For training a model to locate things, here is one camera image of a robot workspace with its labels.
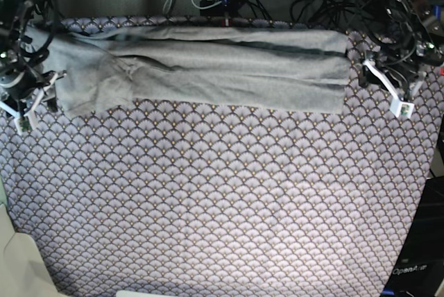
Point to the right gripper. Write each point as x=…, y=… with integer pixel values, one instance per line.
x=20, y=79

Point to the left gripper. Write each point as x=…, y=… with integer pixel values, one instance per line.
x=406, y=75

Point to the light grey T-shirt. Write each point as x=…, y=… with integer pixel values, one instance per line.
x=284, y=69

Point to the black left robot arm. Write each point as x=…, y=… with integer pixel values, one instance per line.
x=419, y=42

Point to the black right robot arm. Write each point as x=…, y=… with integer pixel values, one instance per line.
x=15, y=17

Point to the red-tipped table clamp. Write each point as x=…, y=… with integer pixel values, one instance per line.
x=226, y=13

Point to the fan-patterned table cloth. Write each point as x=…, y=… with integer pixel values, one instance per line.
x=192, y=199

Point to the black OpenArm box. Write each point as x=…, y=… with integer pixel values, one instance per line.
x=419, y=268

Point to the blue clamp post right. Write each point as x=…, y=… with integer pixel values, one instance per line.
x=437, y=11

